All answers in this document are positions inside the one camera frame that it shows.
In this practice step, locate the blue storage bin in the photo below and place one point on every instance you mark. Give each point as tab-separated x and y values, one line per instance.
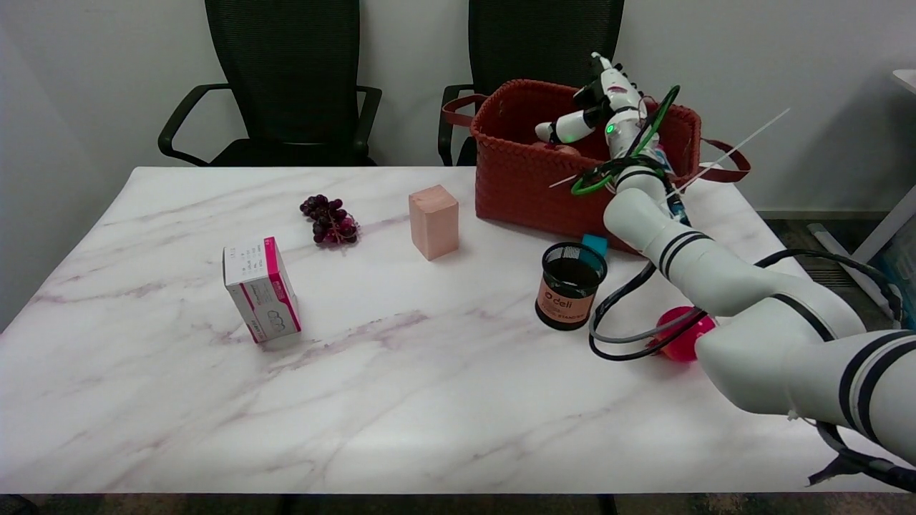
903	250

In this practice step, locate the brown woven storage basket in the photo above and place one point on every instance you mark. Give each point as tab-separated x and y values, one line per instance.
529	186

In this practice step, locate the black mesh office chair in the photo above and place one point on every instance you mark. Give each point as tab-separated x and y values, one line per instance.
544	43
286	71

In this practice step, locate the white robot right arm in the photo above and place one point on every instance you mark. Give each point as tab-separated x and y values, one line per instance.
715	272

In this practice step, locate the black mesh pen cup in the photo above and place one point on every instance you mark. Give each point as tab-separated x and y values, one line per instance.
569	286

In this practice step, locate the pink rectangular block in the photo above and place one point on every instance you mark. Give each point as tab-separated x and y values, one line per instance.
433	222

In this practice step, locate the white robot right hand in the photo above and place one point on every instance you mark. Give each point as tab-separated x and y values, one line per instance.
615	93

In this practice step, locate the bright pink ball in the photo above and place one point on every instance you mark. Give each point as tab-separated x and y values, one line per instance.
680	343

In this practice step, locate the small teal block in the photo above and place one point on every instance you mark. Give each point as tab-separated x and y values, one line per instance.
595	244

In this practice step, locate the white and pink carton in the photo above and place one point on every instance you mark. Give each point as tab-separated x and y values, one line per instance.
259	290

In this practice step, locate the white zip tie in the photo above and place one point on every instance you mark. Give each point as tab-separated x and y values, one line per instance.
730	151

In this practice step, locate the bunch of dark grapes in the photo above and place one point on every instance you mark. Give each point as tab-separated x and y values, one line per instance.
330	222

